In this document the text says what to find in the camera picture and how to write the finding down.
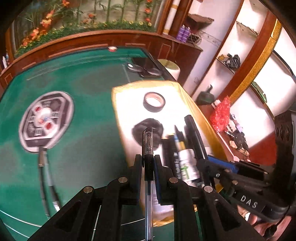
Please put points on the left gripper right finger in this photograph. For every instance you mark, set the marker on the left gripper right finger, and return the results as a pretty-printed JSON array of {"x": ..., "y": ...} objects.
[{"x": 199, "y": 213}]

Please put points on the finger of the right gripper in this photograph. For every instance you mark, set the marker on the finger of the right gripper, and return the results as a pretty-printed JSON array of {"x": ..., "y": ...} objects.
[
  {"x": 209, "y": 171},
  {"x": 231, "y": 163}
]

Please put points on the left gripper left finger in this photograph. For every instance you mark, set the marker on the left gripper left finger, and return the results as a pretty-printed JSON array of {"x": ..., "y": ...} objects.
[{"x": 95, "y": 214}]

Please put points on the white bottle green plant label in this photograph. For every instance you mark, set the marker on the white bottle green plant label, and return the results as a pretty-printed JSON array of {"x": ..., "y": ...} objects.
[{"x": 189, "y": 171}]

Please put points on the black marker grey cap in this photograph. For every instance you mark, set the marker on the black marker grey cap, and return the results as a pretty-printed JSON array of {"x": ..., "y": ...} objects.
[{"x": 195, "y": 138}]

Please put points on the yellow black pen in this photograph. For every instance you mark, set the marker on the yellow black pen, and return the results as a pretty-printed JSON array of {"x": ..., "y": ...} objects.
[{"x": 179, "y": 139}]

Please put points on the clear ballpoint pen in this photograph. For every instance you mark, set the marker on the clear ballpoint pen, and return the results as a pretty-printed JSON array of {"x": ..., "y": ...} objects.
[{"x": 147, "y": 163}]

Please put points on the black marker tan band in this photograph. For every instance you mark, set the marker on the black marker tan band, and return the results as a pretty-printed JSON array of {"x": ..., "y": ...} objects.
[{"x": 45, "y": 179}]

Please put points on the black tape roll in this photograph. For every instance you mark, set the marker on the black tape roll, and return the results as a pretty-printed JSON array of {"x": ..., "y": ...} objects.
[{"x": 153, "y": 102}]

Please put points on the white bottle QR label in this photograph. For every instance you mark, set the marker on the white bottle QR label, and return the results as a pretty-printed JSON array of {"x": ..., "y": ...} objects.
[{"x": 160, "y": 210}]

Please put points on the operator right hand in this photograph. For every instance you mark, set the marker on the operator right hand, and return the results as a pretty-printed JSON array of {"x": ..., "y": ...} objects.
[{"x": 261, "y": 226}]

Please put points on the red plastic bag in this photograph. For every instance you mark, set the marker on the red plastic bag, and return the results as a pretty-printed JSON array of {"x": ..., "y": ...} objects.
[{"x": 220, "y": 117}]

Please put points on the gold lined white tray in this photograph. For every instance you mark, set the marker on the gold lined white tray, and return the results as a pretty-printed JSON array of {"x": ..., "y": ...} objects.
[{"x": 127, "y": 101}]

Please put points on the round table control panel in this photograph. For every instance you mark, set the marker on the round table control panel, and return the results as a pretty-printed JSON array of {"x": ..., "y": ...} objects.
[{"x": 45, "y": 121}]

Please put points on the white green stool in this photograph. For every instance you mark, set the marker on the white green stool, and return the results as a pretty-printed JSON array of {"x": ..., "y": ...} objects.
[{"x": 172, "y": 68}]

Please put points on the eyeglasses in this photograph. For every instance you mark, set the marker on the eyeglasses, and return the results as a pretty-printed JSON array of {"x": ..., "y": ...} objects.
[{"x": 143, "y": 72}]

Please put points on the purple bottles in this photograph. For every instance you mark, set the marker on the purple bottles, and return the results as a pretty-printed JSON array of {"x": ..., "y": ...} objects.
[{"x": 183, "y": 34}]

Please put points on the flower planter display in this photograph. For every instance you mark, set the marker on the flower planter display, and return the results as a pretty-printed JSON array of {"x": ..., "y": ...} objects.
[{"x": 44, "y": 21}]

